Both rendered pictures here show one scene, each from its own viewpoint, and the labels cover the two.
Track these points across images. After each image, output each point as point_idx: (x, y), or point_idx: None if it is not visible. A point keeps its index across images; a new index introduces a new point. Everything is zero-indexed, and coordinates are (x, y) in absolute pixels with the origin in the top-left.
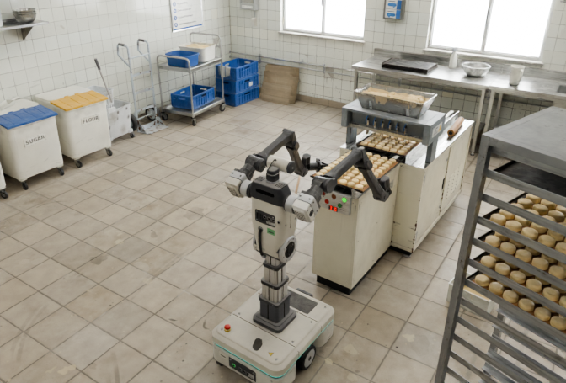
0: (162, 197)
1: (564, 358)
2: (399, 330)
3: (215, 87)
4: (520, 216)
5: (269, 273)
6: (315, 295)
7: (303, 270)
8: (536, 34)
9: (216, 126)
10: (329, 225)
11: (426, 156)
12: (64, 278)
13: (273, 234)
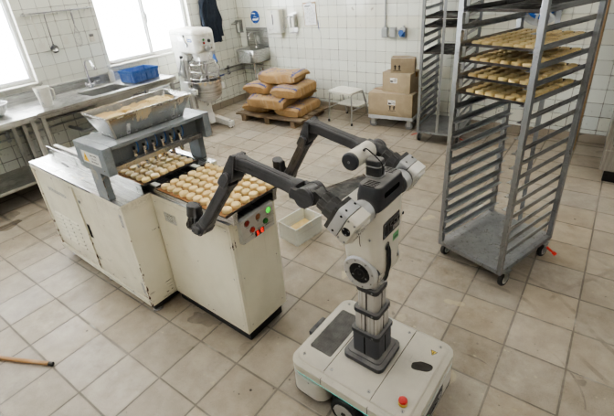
0: None
1: (561, 101)
2: (336, 279)
3: None
4: (555, 29)
5: (381, 297)
6: (279, 342)
7: (226, 353)
8: (11, 56)
9: None
10: (254, 257)
11: (202, 152)
12: None
13: (397, 235)
